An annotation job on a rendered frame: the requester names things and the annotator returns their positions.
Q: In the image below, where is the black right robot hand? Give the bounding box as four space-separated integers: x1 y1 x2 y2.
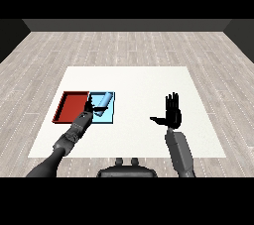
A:
149 91 183 130

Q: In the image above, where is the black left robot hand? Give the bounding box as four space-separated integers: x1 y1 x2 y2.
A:
83 94 106 116

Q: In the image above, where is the small blue can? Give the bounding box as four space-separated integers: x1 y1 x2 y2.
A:
94 91 113 117

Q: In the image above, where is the red shallow open box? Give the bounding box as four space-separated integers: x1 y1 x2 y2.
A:
52 90 90 125

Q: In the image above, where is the light blue shallow open box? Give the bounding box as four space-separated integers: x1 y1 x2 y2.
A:
87 91 116 125

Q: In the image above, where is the dark grey robot body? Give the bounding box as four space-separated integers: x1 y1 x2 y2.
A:
96 158 159 178

